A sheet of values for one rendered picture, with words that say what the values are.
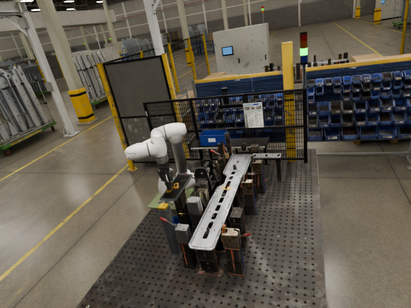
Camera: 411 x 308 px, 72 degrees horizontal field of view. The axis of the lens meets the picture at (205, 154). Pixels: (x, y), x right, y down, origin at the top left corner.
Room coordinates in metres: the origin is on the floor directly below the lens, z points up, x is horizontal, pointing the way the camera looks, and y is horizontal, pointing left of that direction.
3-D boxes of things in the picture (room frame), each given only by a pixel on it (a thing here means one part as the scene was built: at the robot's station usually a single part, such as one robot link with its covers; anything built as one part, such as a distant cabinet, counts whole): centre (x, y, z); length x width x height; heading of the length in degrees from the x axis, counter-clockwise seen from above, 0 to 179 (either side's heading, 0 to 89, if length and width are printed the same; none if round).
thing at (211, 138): (3.03, -0.13, 1.10); 0.30 x 0.17 x 0.13; 67
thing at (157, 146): (1.87, 0.33, 1.58); 0.13 x 0.11 x 0.16; 99
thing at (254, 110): (2.96, -0.60, 1.30); 0.23 x 0.02 x 0.31; 68
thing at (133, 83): (4.68, 0.87, 1.00); 1.34 x 0.14 x 2.00; 68
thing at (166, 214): (1.74, 0.37, 0.92); 0.08 x 0.08 x 0.44; 68
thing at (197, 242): (2.04, -0.12, 1.00); 1.38 x 0.22 x 0.02; 158
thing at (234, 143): (2.97, -0.28, 1.02); 0.90 x 0.22 x 0.03; 68
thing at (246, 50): (9.07, -1.69, 1.22); 1.60 x 0.54 x 2.45; 68
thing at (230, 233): (1.45, -0.07, 0.88); 0.15 x 0.11 x 0.36; 68
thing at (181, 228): (1.58, 0.26, 0.88); 0.11 x 0.10 x 0.36; 68
